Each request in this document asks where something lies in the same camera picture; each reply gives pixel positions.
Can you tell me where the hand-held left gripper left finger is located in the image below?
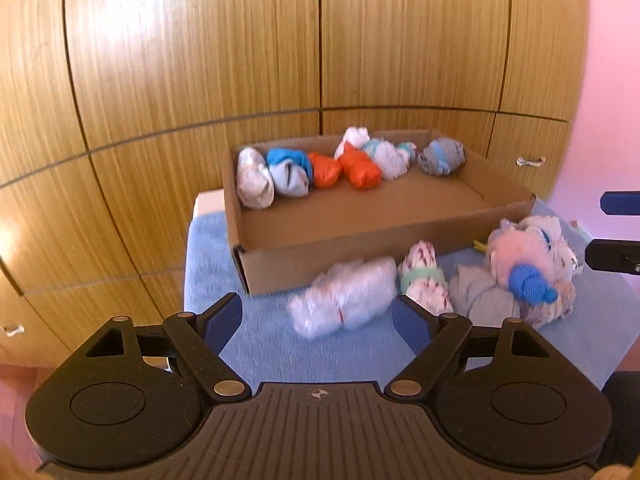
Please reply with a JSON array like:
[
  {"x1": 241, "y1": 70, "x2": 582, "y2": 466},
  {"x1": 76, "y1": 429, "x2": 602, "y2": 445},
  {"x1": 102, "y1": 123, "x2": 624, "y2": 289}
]
[{"x1": 85, "y1": 291, "x2": 252, "y2": 404}]

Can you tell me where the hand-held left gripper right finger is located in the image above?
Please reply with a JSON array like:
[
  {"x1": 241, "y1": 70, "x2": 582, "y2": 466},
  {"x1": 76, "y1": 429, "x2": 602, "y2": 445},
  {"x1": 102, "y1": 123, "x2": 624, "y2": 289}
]
[{"x1": 384, "y1": 295, "x2": 552, "y2": 403}]

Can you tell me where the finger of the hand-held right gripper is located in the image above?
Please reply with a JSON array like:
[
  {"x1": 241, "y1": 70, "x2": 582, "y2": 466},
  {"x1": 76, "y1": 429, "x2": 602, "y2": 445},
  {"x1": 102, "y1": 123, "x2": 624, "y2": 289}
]
[
  {"x1": 600, "y1": 191, "x2": 640, "y2": 216},
  {"x1": 585, "y1": 239, "x2": 640, "y2": 274}
]

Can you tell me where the patterned sock roll green band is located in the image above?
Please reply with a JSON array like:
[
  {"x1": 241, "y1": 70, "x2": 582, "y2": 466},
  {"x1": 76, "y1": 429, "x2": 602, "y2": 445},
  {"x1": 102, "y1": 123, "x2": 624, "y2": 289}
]
[{"x1": 396, "y1": 240, "x2": 453, "y2": 316}]

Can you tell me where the patterned white sock roll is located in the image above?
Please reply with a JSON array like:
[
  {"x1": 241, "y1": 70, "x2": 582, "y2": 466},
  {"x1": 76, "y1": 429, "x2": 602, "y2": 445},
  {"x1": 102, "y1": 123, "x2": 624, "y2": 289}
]
[{"x1": 530, "y1": 215, "x2": 583, "y2": 281}]

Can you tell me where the plastic-wrapped white bundle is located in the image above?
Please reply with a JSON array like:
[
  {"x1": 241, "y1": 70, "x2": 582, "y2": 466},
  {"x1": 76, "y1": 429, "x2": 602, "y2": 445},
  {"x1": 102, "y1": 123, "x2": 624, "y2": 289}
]
[{"x1": 287, "y1": 255, "x2": 398, "y2": 338}]

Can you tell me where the plain grey sock roll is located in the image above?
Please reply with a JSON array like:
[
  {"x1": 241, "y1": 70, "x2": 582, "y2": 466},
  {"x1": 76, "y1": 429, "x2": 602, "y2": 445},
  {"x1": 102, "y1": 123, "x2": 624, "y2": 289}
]
[{"x1": 447, "y1": 264, "x2": 523, "y2": 325}]

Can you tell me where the blue knit roll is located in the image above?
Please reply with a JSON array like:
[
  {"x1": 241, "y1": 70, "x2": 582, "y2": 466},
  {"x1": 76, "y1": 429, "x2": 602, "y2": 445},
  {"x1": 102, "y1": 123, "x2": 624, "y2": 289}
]
[{"x1": 507, "y1": 262, "x2": 558, "y2": 306}]

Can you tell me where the pink fluffy bundle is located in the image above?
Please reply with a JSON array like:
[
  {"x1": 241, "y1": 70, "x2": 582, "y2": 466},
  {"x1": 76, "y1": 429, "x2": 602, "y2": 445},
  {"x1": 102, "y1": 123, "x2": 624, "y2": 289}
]
[{"x1": 485, "y1": 217, "x2": 556, "y2": 291}]

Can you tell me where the cardboard box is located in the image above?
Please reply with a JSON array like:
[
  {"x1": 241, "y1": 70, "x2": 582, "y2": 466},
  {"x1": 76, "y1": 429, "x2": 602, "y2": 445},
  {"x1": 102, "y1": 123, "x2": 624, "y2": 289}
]
[{"x1": 222, "y1": 129, "x2": 538, "y2": 296}]

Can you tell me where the white cloth roll rubber band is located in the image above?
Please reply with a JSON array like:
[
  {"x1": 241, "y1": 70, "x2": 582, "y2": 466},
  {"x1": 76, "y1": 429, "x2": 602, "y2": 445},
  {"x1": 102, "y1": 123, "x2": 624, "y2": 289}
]
[{"x1": 236, "y1": 146, "x2": 276, "y2": 209}]

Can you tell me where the blue and white sock roll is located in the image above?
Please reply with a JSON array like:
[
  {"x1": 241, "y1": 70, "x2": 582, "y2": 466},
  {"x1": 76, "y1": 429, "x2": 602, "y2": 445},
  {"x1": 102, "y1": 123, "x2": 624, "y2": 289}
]
[{"x1": 265, "y1": 147, "x2": 315, "y2": 198}]

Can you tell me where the orange sock roll white end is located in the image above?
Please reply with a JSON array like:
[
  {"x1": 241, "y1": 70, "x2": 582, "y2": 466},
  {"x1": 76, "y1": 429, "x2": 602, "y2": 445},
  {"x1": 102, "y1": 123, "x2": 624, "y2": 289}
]
[{"x1": 334, "y1": 126, "x2": 383, "y2": 191}]

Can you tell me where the white fluffy roll teal yarn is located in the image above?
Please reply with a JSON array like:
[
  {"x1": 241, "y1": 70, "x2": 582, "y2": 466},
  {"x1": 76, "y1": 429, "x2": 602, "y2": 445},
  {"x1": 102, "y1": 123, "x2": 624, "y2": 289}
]
[{"x1": 362, "y1": 137, "x2": 411, "y2": 181}]

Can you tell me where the grey sock roll blue band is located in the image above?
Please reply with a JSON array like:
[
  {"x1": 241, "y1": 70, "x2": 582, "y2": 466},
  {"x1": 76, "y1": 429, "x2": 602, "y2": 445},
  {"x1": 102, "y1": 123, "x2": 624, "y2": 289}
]
[{"x1": 416, "y1": 137, "x2": 467, "y2": 177}]

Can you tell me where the plain orange sock roll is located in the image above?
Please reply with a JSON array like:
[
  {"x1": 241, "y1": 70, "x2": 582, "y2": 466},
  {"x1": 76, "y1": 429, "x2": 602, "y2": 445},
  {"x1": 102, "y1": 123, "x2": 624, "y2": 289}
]
[{"x1": 306, "y1": 152, "x2": 343, "y2": 191}]

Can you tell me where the blue towel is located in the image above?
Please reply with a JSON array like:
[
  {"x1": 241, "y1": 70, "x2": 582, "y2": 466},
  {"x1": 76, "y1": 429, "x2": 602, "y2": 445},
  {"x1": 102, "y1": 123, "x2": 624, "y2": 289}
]
[{"x1": 182, "y1": 195, "x2": 640, "y2": 391}]

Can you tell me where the white table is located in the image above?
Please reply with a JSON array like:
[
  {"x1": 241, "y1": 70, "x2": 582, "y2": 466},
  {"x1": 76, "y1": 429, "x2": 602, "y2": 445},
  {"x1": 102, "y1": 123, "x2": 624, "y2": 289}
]
[{"x1": 194, "y1": 190, "x2": 226, "y2": 218}]

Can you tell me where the wooden wardrobe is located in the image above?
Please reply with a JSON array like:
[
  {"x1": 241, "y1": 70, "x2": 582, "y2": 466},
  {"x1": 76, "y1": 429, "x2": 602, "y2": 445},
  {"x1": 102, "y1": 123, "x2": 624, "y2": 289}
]
[{"x1": 0, "y1": 0, "x2": 591, "y2": 368}]

